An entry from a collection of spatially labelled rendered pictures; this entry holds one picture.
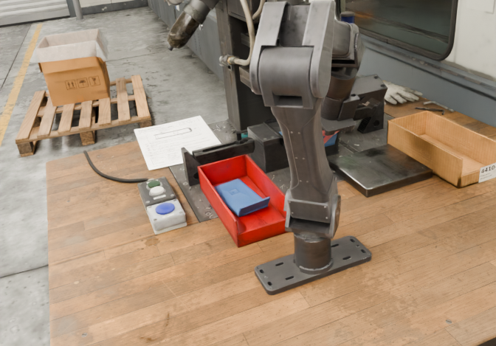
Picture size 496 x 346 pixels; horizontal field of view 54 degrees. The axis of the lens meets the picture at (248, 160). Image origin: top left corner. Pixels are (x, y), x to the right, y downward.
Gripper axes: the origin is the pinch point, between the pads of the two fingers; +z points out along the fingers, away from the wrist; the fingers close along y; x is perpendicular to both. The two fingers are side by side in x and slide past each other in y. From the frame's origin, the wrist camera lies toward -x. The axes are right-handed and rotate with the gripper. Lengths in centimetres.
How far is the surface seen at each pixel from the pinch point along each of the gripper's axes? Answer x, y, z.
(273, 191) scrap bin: 12.8, -5.8, 5.1
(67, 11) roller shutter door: 33, 806, 476
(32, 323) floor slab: 87, 44, 133
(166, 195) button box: 32.9, 4.7, 11.8
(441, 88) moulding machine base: -62, 27, 24
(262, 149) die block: 8.4, 9.6, 10.3
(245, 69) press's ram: 8.8, 22.5, -3.4
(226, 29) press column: 5.2, 44.3, 1.2
